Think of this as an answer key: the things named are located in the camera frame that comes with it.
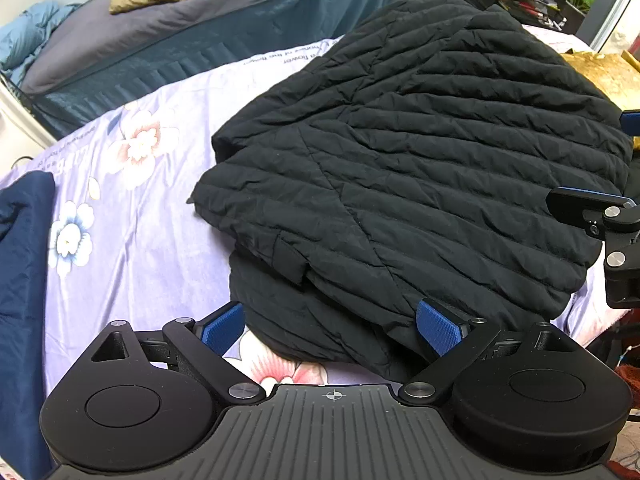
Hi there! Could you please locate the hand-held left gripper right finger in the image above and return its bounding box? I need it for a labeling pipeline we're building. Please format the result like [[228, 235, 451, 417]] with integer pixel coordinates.
[[397, 299, 583, 406]]

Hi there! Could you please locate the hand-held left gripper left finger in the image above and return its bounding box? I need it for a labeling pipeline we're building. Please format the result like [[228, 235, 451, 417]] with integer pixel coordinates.
[[90, 301, 268, 406]]

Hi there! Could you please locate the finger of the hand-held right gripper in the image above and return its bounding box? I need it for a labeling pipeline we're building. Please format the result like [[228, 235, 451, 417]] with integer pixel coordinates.
[[619, 109, 640, 152], [546, 186, 640, 281]]

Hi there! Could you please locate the black quilted jacket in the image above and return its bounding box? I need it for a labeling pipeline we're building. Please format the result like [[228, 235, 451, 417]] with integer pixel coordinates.
[[186, 0, 632, 383]]

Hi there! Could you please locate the yellow cloth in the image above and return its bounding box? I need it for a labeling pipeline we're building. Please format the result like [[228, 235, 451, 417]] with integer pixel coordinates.
[[560, 50, 640, 111]]

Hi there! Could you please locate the purple floral bed sheet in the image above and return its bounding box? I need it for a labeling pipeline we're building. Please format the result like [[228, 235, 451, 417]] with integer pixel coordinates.
[[0, 22, 632, 386]]

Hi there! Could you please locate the navy blue cloth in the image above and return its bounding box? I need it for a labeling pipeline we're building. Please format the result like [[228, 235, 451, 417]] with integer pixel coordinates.
[[0, 170, 57, 480]]

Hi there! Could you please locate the bed with blue cover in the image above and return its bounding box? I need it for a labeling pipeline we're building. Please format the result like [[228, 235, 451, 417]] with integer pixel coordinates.
[[20, 0, 401, 138]]

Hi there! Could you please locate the grey blanket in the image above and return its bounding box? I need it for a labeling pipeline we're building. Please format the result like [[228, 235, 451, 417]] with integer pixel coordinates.
[[21, 0, 348, 97]]

